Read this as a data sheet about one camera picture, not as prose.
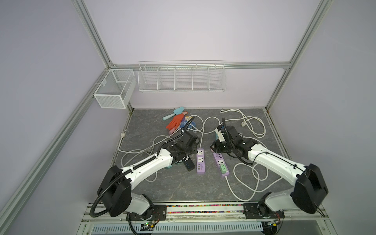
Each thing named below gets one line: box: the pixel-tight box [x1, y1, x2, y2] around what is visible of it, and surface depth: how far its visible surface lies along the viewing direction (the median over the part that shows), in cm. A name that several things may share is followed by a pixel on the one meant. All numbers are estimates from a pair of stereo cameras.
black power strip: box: [182, 154, 195, 172], surface depth 90 cm
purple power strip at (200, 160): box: [196, 147, 206, 173], surface depth 91 cm
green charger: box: [220, 164, 227, 174], surface depth 83 cm
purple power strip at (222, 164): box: [212, 151, 230, 177], surface depth 90 cm
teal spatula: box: [162, 106, 185, 121], surface depth 122 cm
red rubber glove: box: [165, 111, 188, 135], surface depth 110 cm
